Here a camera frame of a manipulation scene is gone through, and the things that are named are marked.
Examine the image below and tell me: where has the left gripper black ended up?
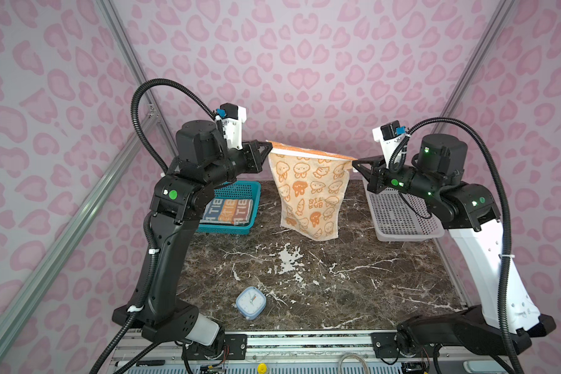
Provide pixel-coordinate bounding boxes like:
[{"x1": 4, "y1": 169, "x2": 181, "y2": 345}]
[{"x1": 204, "y1": 138, "x2": 270, "y2": 189}]

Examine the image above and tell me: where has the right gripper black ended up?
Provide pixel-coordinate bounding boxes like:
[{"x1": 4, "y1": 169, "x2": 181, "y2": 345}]
[{"x1": 351, "y1": 150, "x2": 440, "y2": 199}]

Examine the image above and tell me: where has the white plastic basket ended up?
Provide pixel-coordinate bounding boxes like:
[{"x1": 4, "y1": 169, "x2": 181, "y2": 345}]
[{"x1": 362, "y1": 179, "x2": 445, "y2": 242}]

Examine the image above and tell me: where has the orange white towel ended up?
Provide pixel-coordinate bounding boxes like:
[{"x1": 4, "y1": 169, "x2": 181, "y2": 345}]
[{"x1": 268, "y1": 142, "x2": 355, "y2": 242}]

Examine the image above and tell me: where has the teal plastic basket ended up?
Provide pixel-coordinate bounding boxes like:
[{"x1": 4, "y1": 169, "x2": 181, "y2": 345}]
[{"x1": 197, "y1": 181, "x2": 261, "y2": 235}]

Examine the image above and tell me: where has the striped rabbit text towel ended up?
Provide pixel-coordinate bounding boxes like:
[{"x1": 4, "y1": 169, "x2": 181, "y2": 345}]
[{"x1": 200, "y1": 198, "x2": 254, "y2": 226}]

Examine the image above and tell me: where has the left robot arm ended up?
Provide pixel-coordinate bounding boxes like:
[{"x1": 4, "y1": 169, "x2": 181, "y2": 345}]
[{"x1": 112, "y1": 120, "x2": 273, "y2": 346}]

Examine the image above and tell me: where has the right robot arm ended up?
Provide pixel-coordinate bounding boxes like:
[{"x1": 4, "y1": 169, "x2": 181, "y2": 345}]
[{"x1": 353, "y1": 132, "x2": 507, "y2": 355}]

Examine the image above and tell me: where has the light blue alarm clock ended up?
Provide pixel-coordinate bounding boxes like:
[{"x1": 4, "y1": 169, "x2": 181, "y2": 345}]
[{"x1": 235, "y1": 287, "x2": 267, "y2": 320}]

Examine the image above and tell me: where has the clear tube loop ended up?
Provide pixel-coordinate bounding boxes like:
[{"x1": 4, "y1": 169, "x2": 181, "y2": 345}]
[{"x1": 337, "y1": 352, "x2": 371, "y2": 374}]

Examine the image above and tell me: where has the yellow cap object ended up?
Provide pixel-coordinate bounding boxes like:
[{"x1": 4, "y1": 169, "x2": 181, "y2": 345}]
[{"x1": 257, "y1": 363, "x2": 268, "y2": 374}]

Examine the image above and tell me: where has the white grey device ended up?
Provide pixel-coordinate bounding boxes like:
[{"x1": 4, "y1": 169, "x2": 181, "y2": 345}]
[{"x1": 463, "y1": 360, "x2": 508, "y2": 374}]

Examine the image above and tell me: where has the black white marker pen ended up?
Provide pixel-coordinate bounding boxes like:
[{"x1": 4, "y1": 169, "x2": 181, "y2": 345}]
[{"x1": 115, "y1": 359, "x2": 166, "y2": 368}]

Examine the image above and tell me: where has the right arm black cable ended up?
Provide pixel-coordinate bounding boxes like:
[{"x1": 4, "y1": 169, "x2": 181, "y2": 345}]
[{"x1": 387, "y1": 116, "x2": 525, "y2": 374}]

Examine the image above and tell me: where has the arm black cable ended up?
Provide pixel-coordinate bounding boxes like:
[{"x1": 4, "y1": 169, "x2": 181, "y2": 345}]
[
  {"x1": 387, "y1": 116, "x2": 525, "y2": 374},
  {"x1": 88, "y1": 78, "x2": 216, "y2": 374}
]

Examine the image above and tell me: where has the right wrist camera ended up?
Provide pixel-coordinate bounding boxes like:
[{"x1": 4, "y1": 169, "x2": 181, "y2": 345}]
[{"x1": 372, "y1": 120, "x2": 407, "y2": 164}]

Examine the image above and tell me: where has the right aluminium corner post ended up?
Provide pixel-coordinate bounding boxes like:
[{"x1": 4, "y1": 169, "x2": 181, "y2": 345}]
[{"x1": 440, "y1": 0, "x2": 518, "y2": 118}]

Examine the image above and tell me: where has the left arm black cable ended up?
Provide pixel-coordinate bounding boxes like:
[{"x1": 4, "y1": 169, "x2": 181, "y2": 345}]
[{"x1": 88, "y1": 78, "x2": 216, "y2": 374}]

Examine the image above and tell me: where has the aluminium corner frame post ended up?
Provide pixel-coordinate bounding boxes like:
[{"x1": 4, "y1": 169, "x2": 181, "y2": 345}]
[{"x1": 95, "y1": 0, "x2": 193, "y2": 183}]

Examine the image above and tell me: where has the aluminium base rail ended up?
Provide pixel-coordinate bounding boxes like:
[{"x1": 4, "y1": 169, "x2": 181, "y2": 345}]
[{"x1": 129, "y1": 330, "x2": 495, "y2": 373}]

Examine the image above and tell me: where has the diagonal aluminium frame bar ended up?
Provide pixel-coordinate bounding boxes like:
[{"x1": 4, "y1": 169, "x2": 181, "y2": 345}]
[{"x1": 0, "y1": 111, "x2": 161, "y2": 374}]

